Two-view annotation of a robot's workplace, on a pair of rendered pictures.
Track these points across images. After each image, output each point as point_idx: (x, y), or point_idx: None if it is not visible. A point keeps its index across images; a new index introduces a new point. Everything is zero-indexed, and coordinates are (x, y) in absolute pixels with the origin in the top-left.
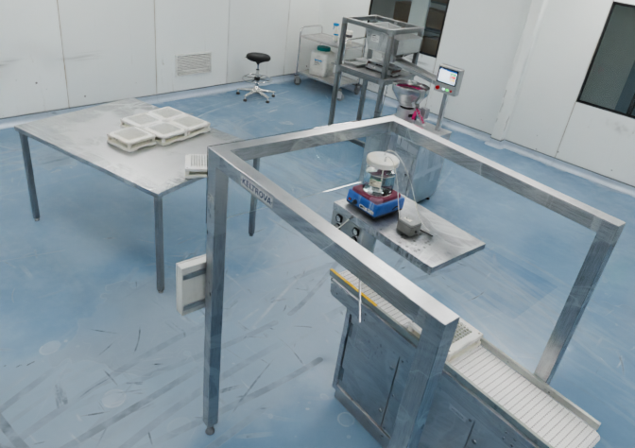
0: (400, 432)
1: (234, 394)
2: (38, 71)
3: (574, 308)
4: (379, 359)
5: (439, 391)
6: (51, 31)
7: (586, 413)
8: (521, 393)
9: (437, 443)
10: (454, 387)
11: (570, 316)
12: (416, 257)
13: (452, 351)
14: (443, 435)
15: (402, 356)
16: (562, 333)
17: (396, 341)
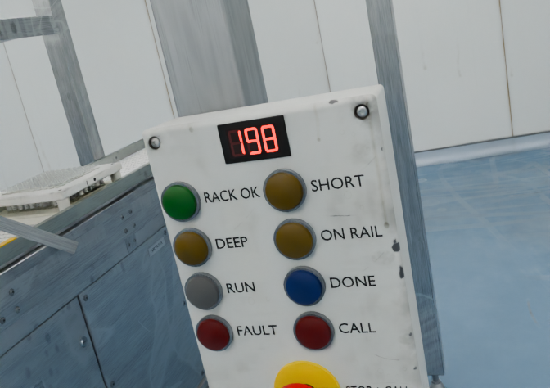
0: None
1: None
2: None
3: (66, 35)
4: (62, 368)
5: (133, 252)
6: None
7: (135, 142)
8: (130, 165)
9: (171, 331)
10: (152, 194)
11: (70, 47)
12: (27, 17)
13: (110, 164)
14: (167, 305)
15: (83, 285)
16: (78, 76)
17: (79, 250)
